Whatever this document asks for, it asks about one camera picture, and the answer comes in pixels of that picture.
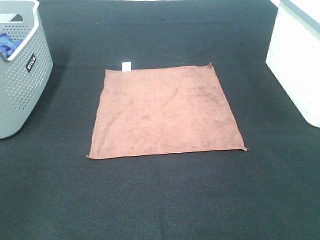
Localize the white storage bin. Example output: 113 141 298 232
265 0 320 128

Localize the blue cloth in basket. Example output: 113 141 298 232
0 33 23 58

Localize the grey perforated laundry basket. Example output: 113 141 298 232
0 0 53 139

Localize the brown microfiber towel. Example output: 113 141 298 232
88 64 246 160

